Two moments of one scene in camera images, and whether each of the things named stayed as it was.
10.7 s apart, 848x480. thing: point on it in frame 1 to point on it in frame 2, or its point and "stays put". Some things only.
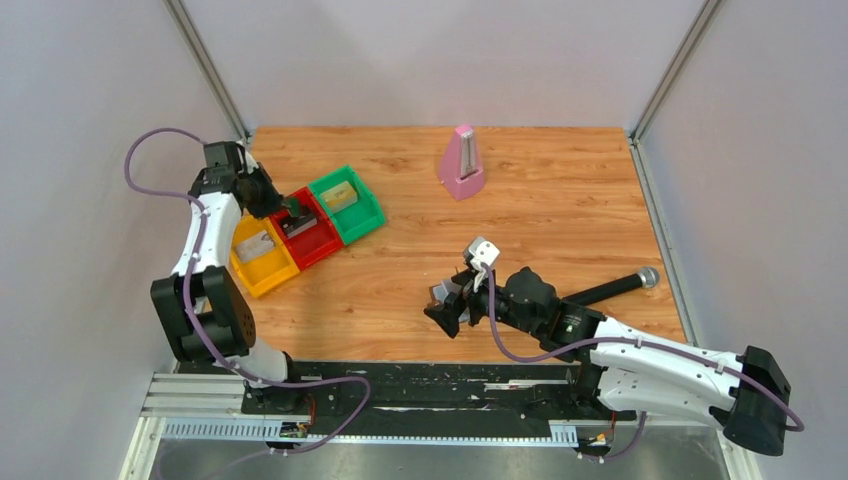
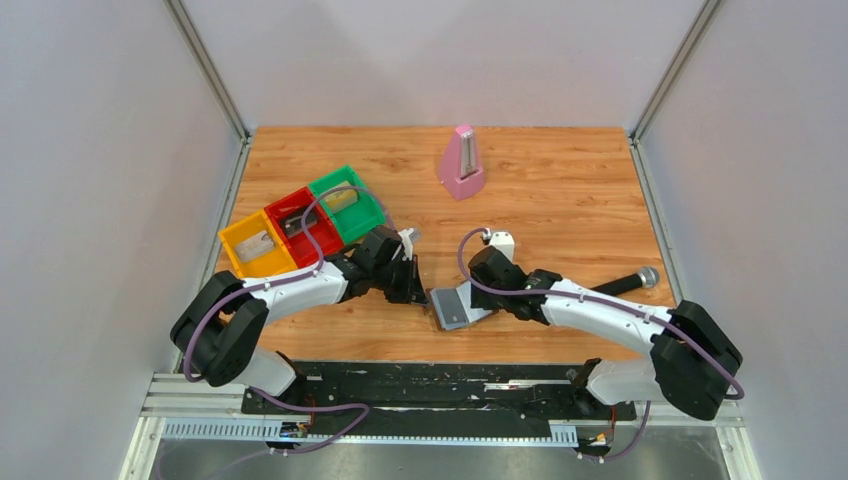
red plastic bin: x=316 y=242 stays put
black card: x=294 y=225 stays put
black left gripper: x=279 y=204 to x=407 y=281
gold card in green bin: x=339 y=197 stays put
